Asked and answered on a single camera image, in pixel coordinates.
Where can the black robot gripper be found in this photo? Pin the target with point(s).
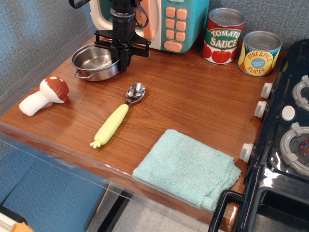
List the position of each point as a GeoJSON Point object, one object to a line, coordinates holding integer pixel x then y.
{"type": "Point", "coordinates": [122, 41]}

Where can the small stainless steel pan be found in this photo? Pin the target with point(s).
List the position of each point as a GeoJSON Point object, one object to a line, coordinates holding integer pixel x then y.
{"type": "Point", "coordinates": [94, 64]}

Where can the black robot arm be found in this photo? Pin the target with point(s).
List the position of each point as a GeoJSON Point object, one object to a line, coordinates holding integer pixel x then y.
{"type": "Point", "coordinates": [122, 5]}

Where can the toy microwave teal and cream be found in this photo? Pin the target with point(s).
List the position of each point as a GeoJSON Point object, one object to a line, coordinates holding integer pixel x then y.
{"type": "Point", "coordinates": [173, 25]}

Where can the plush brown cap mushroom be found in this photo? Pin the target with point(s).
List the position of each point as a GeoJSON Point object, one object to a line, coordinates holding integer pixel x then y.
{"type": "Point", "coordinates": [52, 89]}

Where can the tomato sauce can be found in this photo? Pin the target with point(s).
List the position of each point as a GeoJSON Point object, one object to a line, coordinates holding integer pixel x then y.
{"type": "Point", "coordinates": [223, 31]}

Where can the light blue folded cloth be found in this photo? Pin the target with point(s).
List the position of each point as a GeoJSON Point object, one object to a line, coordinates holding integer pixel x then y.
{"type": "Point", "coordinates": [188, 170]}

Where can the pineapple slices can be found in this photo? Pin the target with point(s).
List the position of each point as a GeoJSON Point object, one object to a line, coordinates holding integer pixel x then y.
{"type": "Point", "coordinates": [259, 53]}

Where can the grey stove knob middle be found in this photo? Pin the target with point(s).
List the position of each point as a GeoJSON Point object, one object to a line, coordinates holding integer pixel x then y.
{"type": "Point", "coordinates": [260, 109]}

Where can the grey stove knob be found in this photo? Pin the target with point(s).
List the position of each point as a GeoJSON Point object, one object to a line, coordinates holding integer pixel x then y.
{"type": "Point", "coordinates": [260, 109]}
{"type": "Point", "coordinates": [266, 90]}
{"type": "Point", "coordinates": [246, 152]}

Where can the grey stove knob rear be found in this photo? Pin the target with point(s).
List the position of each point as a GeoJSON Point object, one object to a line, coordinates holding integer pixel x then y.
{"type": "Point", "coordinates": [266, 90]}

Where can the grey stove knob front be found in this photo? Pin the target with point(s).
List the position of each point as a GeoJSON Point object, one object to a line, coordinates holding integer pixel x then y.
{"type": "Point", "coordinates": [246, 152]}

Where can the orange and black corner object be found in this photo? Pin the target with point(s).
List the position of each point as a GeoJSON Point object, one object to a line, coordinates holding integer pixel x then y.
{"type": "Point", "coordinates": [12, 222]}

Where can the black toy stove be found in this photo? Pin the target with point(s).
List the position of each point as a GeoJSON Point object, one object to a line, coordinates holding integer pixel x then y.
{"type": "Point", "coordinates": [276, 195]}

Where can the spoon with yellow-green handle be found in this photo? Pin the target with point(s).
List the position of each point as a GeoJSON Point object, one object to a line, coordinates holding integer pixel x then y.
{"type": "Point", "coordinates": [134, 94]}

